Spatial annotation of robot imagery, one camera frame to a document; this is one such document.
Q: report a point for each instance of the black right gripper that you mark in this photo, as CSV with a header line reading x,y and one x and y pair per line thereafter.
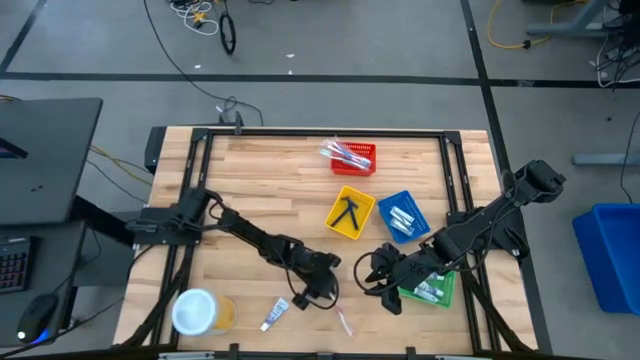
x,y
400,270

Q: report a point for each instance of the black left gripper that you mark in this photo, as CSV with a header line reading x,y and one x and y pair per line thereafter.
x,y
315,275

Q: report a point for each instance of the red toothbrush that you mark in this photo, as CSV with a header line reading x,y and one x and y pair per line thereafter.
x,y
345,322

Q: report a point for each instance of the white toothpaste tube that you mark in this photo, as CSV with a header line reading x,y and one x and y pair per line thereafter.
x,y
432,290

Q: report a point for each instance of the black tweezers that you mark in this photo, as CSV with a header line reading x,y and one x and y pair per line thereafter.
x,y
348,206

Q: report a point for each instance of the teal toothbrush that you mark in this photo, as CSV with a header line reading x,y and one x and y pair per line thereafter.
x,y
337,147

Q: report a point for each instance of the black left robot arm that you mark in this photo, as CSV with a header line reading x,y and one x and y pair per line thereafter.
x,y
250,235

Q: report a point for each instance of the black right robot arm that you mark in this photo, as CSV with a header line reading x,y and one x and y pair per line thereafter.
x,y
475,225

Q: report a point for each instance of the blue plastic basket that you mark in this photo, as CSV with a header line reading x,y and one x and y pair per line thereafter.
x,y
420,220

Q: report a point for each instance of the green plastic basket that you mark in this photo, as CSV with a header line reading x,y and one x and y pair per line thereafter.
x,y
449,290

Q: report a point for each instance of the yellow plastic basket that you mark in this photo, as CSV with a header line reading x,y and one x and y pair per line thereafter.
x,y
362,197

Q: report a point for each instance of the red plastic basket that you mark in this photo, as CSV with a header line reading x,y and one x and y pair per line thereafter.
x,y
350,172

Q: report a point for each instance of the yellow cup with white lid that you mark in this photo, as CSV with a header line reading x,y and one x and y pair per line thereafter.
x,y
195,312

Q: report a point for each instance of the large blue plastic bin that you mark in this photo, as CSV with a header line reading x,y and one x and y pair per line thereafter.
x,y
612,255

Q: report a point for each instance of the grey floor bar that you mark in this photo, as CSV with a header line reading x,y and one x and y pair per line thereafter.
x,y
605,159

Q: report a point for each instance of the black computer mouse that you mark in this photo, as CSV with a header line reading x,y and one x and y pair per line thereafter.
x,y
37,317

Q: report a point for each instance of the black keyboard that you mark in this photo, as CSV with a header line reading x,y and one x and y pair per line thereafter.
x,y
15,265

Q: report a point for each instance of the grey desk leg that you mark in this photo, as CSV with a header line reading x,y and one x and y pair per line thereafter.
x,y
575,25

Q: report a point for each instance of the black aluminium table frame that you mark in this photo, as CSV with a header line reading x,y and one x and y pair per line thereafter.
x,y
325,133

